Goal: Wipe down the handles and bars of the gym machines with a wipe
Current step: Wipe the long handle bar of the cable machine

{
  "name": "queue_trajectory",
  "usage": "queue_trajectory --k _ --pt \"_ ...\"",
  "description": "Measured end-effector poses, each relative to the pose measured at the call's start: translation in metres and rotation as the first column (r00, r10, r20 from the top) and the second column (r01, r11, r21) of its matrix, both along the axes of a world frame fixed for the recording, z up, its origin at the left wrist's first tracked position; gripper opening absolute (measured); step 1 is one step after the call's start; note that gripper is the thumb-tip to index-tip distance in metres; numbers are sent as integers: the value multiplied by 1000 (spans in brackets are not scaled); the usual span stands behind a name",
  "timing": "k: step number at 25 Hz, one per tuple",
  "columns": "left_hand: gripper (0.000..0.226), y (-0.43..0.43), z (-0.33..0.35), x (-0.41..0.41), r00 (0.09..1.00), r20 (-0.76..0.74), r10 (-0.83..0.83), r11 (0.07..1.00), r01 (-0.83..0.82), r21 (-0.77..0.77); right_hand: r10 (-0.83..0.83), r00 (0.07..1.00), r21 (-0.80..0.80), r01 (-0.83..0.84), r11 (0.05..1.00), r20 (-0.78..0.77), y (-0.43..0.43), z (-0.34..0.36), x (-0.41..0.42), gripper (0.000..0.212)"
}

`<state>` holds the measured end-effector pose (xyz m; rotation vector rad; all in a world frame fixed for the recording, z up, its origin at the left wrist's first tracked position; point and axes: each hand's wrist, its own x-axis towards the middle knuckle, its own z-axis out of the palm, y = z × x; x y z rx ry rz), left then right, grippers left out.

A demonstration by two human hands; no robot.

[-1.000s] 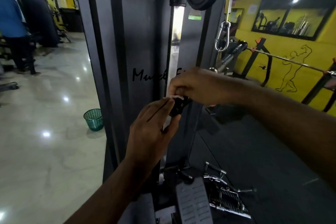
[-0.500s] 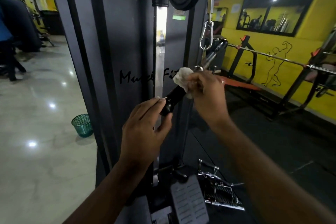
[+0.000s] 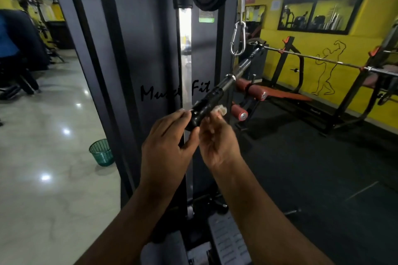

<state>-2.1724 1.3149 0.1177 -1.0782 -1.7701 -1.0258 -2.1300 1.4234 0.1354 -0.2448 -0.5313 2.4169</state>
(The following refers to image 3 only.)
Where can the person's left hand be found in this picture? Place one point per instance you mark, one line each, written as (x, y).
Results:
(161, 156)

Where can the person's right hand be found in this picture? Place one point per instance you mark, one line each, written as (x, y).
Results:
(219, 143)

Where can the white cleaning wipe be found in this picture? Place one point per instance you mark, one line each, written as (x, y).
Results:
(220, 109)

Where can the chrome black bar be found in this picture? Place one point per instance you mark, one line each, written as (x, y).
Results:
(214, 95)

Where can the person's left forearm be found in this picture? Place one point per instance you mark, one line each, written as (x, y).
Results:
(130, 233)

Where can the person's right forearm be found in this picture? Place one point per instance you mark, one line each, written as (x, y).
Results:
(267, 227)

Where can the green mesh waste bin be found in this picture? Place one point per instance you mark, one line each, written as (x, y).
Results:
(102, 153)

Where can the dark grey cabinet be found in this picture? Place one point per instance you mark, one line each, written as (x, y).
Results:
(259, 63)

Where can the black orange bench press rack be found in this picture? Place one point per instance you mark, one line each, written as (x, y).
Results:
(283, 59)

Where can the silver carabiner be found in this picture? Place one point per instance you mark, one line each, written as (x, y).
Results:
(245, 38)

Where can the green warning label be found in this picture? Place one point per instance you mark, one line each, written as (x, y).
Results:
(206, 20)

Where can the chrome barbell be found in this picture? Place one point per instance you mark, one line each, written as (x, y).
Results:
(326, 59)

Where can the black yellow background machines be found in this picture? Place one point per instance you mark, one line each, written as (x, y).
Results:
(59, 32)

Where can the dark framed yellow window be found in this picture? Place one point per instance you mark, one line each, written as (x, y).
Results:
(320, 16)

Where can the grey base plate white label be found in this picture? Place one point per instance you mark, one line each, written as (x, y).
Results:
(230, 243)

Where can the black weight machine frame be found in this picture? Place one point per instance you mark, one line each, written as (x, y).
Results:
(149, 50)

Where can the frameless wall mirror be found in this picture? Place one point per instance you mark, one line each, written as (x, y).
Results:
(255, 13)

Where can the white wall notice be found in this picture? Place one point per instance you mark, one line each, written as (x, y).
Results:
(275, 5)

